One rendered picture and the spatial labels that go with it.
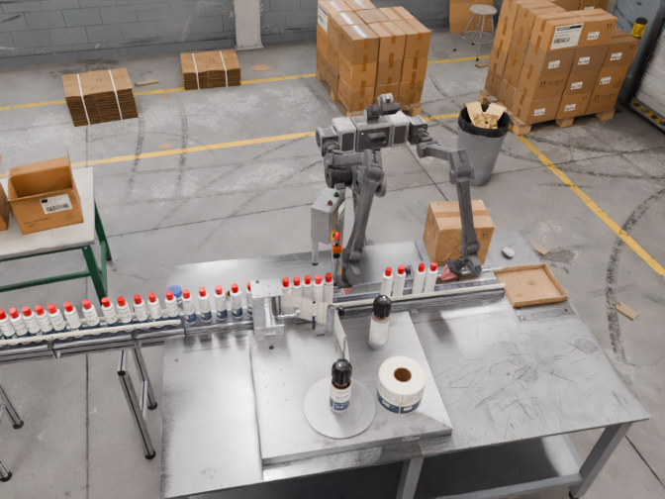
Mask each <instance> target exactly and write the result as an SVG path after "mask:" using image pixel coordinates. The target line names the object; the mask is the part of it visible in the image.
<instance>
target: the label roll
mask: <svg viewBox="0 0 665 499"><path fill-rule="evenodd" d="M426 381H427V375H426V372H425V370H424V368H423V367H422V366H421V365H420V364H419V363H418V362H417V361H416V360H414V359H412V358H410V357H407V356H401V355H399V356H393V357H390V358H388V359H386V360H385V361H384V362H383V363H382V364H381V366H380V369H379V375H378V382H377V389H376V397H377V400H378V402H379V404H380V405H381V406H382V407H383V408H384V409H385V410H386V411H388V412H390V413H393V414H397V415H407V414H410V413H412V412H414V411H416V410H417V409H418V408H419V406H420V405H421V402H422V398H423V394H424V389H425V385H426Z"/></svg>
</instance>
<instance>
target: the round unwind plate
mask: <svg viewBox="0 0 665 499"><path fill-rule="evenodd" d="M351 380H352V382H351V394H350V407H349V410H348V411H347V412H346V413H344V414H341V415H339V414H335V413H333V412H332V411H331V409H330V406H329V404H330V390H331V377H328V378H325V379H322V380H320V381H318V382H317V383H315V384H314V385H313V386H312V387H311V388H310V389H309V391H308V392H307V394H306V397H305V400H304V413H305V416H306V419H307V421H308V422H309V424H310V425H311V426H312V427H313V428H314V429H315V430H316V431H317V432H319V433H321V434H322V435H325V436H327V437H330V438H335V439H346V438H351V437H354V436H356V435H358V434H360V433H362V432H363V431H364V430H366V429H367V428H368V426H369V425H370V424H371V422H372V420H373V418H374V414H375V402H374V399H373V396H372V394H371V393H370V391H369V390H368V389H367V388H366V387H365V386H364V385H363V384H362V383H360V382H359V381H357V380H355V379H352V378H351Z"/></svg>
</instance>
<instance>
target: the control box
mask: <svg viewBox="0 0 665 499"><path fill-rule="evenodd" d="M334 193H335V190H334V189H331V188H326V189H325V190H324V192H323V193H322V194H321V195H320V197H319V198H318V199H317V200H316V202H315V203H314V204H313V205H312V207H311V240H314V241H317V242H320V243H323V244H326V245H329V244H330V243H331V242H332V241H333V239H334V238H333V233H336V232H339V230H340V229H341V228H342V226H343V224H344V217H343V218H342V219H341V221H340V222H339V224H338V225H336V220H337V218H338V217H339V216H340V214H341V213H342V211H343V210H344V209H343V210H342V211H341V213H340V214H339V215H338V216H337V207H338V205H339V204H340V203H341V201H342V200H343V199H344V197H345V194H344V193H342V192H340V193H339V194H338V195H339V197H338V198H333V195H334ZM329 200H332V206H331V207H329V206H328V201H329Z"/></svg>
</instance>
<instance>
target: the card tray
mask: <svg viewBox="0 0 665 499"><path fill-rule="evenodd" d="M494 275H495V277H497V278H498V279H499V281H500V282H501V284H502V283H506V287H503V288H504V290H505V294H506V296H507V298H508V300H509V301H510V303H511V305H512V307H513V308H514V307H521V306H529V305H537V304H545V303H552V302H560V301H565V300H566V298H567V294H566V293H565V291H564V290H563V288H562V287H561V285H560V284H559V282H558V281H557V279H556V278H555V276H554V275H553V273H552V272H551V271H550V269H549V268H548V266H547V265H546V263H545V262H543V263H534V264H525V265H517V266H508V267H502V270H500V271H494Z"/></svg>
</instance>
